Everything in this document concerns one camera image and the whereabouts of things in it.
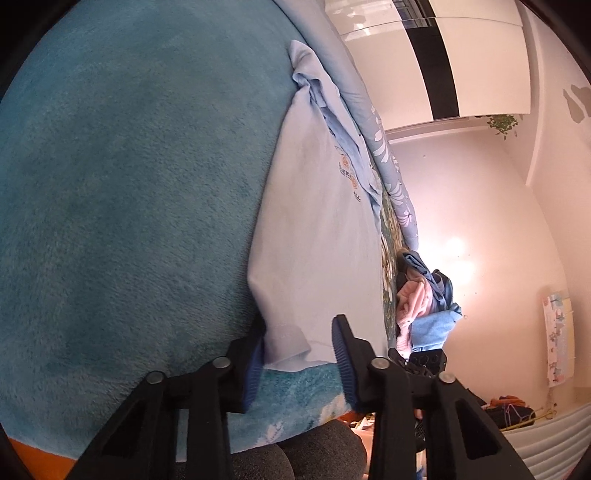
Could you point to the floral light blue quilt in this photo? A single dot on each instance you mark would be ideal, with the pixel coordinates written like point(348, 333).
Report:
point(392, 184)

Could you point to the person's grey trouser leg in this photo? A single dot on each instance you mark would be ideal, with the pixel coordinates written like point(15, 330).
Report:
point(295, 452)

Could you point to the wall poster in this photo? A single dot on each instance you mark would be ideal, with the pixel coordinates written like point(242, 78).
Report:
point(558, 337)

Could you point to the pink garment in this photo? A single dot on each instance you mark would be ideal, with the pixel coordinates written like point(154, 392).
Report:
point(413, 300)

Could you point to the green hanging plant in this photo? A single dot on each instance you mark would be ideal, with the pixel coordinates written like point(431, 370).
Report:
point(502, 123)

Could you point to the pile of clothes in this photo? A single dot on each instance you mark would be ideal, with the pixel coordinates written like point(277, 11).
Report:
point(436, 284)

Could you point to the light blue t-shirt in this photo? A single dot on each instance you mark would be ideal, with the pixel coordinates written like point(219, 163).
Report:
point(314, 240)

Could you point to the white ribbed radiator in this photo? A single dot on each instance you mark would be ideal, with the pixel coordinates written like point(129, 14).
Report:
point(554, 443)

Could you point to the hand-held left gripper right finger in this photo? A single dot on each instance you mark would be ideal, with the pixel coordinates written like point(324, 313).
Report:
point(344, 364)

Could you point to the blue denim garment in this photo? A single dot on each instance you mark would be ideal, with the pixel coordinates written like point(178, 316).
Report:
point(431, 330)

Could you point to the white wardrobe with black stripe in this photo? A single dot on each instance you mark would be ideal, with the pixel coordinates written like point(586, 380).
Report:
point(429, 60)

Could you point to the orange bed sheet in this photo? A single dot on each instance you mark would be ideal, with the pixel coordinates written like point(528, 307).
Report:
point(41, 450)

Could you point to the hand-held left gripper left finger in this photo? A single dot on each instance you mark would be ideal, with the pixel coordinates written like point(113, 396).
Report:
point(253, 369)

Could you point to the dark bag with orange cloth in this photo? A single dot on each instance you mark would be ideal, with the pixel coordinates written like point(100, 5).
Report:
point(510, 410)

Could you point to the blue fleece blanket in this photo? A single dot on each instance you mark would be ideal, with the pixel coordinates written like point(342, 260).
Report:
point(129, 194)

